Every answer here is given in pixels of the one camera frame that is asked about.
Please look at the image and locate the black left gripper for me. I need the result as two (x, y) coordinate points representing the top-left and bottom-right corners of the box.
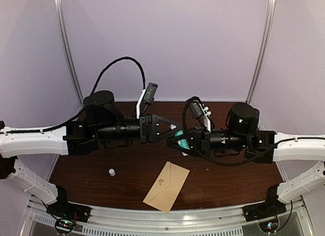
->
(96, 115), (183, 146)

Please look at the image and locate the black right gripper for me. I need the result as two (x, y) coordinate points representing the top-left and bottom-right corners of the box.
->
(167, 126), (248, 159)

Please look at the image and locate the small green glue stick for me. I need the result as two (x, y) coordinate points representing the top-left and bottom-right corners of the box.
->
(170, 124), (189, 150)

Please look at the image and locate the brown kraft envelope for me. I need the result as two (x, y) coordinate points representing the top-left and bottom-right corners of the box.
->
(143, 161), (190, 213)

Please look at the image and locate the white glue stick cap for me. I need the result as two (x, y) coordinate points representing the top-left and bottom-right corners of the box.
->
(109, 168), (116, 176)

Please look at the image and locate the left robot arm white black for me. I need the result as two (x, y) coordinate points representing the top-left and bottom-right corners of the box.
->
(1, 90), (182, 218)

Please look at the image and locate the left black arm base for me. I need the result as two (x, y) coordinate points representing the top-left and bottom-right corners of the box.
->
(47, 186), (91, 223)

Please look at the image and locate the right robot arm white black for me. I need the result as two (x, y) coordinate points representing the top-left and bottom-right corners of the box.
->
(167, 99), (324, 217)

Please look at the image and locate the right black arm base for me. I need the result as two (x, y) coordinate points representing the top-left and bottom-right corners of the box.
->
(243, 184), (286, 222)

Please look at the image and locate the right round circuit board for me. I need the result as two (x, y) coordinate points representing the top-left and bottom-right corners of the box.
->
(258, 219), (279, 233)

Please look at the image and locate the round circuit board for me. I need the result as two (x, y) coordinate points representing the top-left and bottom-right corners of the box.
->
(258, 219), (279, 233)
(54, 218), (76, 234)

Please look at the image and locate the left round circuit board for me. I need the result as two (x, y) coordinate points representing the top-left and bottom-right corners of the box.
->
(54, 218), (76, 234)

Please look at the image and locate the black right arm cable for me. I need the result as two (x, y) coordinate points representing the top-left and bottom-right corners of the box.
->
(182, 96), (277, 166)

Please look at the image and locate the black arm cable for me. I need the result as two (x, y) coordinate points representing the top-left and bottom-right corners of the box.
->
(0, 57), (148, 139)
(182, 96), (277, 166)

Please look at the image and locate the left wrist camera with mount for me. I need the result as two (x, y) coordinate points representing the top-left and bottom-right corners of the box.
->
(136, 82), (158, 119)

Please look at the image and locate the front aluminium slotted rail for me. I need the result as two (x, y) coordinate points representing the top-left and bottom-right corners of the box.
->
(18, 197), (316, 235)

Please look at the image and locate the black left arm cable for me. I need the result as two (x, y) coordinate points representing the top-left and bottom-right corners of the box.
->
(0, 57), (148, 139)

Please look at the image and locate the left aluminium frame post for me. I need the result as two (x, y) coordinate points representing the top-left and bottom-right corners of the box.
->
(54, 0), (83, 105)

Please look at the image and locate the aluminium frame post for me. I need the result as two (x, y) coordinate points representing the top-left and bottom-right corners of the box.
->
(246, 0), (276, 104)
(54, 0), (83, 105)

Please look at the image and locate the right aluminium frame post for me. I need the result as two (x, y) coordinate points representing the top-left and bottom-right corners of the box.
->
(246, 0), (276, 104)

